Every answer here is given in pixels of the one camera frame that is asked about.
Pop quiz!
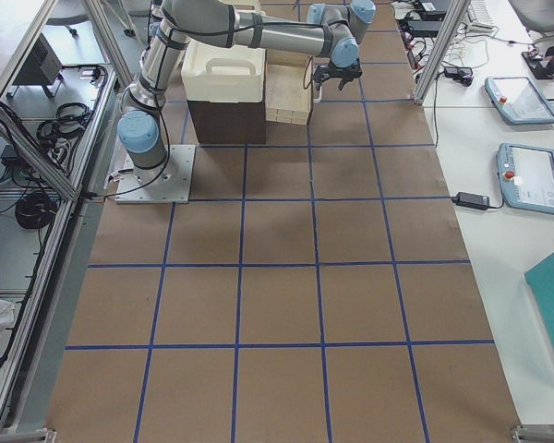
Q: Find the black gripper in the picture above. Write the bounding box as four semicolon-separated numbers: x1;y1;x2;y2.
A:
312;63;363;91

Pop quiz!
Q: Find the dark wooden drawer cabinet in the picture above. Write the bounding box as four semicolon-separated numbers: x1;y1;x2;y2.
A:
187;101;266;145

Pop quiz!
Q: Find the black electronics box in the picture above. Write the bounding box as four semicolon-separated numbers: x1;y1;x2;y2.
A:
13;33;63;98

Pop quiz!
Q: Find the aluminium frame post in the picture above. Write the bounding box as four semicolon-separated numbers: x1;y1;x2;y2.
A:
413;0;470;105

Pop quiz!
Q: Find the black power adapter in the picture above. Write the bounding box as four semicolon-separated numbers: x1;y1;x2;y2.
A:
452;192;491;210

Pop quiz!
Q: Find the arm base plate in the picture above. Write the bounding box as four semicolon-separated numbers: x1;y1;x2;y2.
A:
114;145;197;204

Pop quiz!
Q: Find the lower teach pendant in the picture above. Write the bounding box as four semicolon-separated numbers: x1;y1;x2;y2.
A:
496;143;554;215

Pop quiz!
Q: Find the teach pendant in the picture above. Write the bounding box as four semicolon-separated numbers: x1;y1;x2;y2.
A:
496;143;554;215
485;77;554;126

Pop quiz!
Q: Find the white drawer handle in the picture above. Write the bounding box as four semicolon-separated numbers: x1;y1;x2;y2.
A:
313;86;323;103

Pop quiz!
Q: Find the upper teach pendant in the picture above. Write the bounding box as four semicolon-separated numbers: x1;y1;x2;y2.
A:
485;77;554;126

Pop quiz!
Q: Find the white plastic tray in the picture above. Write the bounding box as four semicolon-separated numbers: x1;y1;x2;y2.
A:
179;0;268;104

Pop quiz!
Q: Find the brown wooden drawer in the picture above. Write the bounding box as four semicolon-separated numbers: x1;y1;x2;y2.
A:
265;50;313;126

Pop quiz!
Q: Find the coiled black cable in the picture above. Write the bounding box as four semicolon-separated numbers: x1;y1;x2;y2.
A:
14;189;56;231

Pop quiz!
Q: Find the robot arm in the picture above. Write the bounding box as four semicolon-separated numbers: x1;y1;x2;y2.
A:
116;1;376;187

